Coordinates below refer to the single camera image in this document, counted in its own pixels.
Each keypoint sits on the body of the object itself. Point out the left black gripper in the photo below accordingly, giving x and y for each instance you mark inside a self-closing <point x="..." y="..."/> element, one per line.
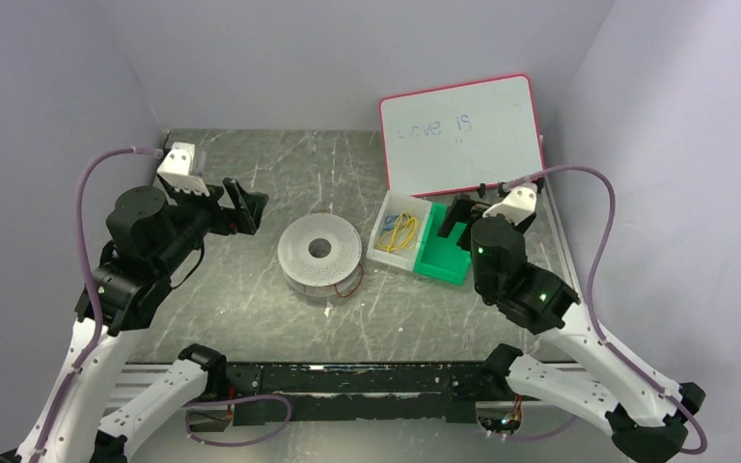
<point x="218" y="206"/>

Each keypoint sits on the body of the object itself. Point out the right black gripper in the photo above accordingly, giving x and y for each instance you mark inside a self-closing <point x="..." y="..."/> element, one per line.
<point x="468" y="217"/>

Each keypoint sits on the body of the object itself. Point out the green plastic bin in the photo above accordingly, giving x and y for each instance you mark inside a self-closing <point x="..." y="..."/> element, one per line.
<point x="439" y="257"/>

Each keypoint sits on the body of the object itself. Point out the white plastic bin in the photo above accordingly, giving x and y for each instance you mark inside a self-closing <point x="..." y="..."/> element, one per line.
<point x="397" y="234"/>

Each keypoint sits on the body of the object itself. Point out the white filament spool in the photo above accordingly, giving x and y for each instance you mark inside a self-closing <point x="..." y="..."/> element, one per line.
<point x="320" y="256"/>

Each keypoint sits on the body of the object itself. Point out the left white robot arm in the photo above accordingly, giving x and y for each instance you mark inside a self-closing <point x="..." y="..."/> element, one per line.
<point x="115" y="309"/>

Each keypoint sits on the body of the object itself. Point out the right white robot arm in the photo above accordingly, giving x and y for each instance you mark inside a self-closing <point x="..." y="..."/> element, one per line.
<point x="647" y="415"/>

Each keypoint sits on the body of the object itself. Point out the red framed whiteboard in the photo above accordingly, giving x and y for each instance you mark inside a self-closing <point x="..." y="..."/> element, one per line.
<point x="457" y="137"/>

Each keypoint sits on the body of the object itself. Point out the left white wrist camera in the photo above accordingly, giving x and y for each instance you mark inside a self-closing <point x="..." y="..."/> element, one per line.
<point x="182" y="169"/>

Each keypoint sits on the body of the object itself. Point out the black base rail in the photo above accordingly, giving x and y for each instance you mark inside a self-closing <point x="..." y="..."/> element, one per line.
<point x="456" y="392"/>

